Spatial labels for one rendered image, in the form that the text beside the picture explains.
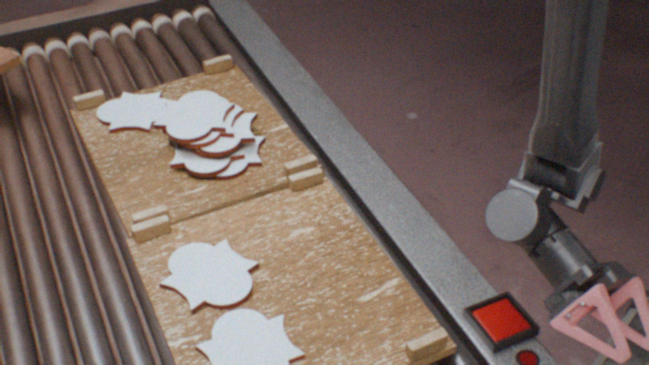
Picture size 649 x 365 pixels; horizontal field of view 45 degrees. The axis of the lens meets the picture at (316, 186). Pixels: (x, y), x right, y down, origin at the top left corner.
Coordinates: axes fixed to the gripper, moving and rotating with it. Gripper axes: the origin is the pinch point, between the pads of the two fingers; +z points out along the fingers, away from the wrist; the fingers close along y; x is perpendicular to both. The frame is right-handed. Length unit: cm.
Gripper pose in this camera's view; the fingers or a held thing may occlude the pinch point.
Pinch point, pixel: (635, 347)
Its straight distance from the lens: 93.1
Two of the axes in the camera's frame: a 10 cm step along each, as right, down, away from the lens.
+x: 5.8, -6.8, -4.6
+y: -6.4, -0.3, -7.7
